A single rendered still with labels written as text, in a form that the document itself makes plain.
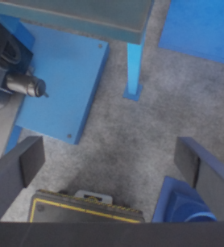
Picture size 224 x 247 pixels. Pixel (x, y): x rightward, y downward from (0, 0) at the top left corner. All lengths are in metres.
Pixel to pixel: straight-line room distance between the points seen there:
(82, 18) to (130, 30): 0.10
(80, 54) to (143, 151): 0.90
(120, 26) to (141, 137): 1.08
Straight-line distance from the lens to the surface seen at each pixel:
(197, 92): 1.52
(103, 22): 0.38
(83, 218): 1.16
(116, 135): 1.37
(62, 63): 1.48
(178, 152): 0.16
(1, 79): 1.10
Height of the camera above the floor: 1.36
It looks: 81 degrees down
